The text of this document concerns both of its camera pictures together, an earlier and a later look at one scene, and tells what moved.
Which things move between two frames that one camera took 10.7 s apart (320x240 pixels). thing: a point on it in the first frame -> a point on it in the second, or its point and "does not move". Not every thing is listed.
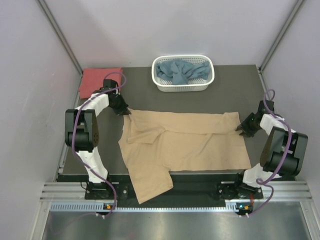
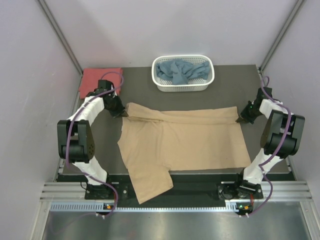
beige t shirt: (154, 144) does not move
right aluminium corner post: (279, 40) does not move
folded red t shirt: (92, 79) does not move
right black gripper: (244, 126) -> (243, 117)
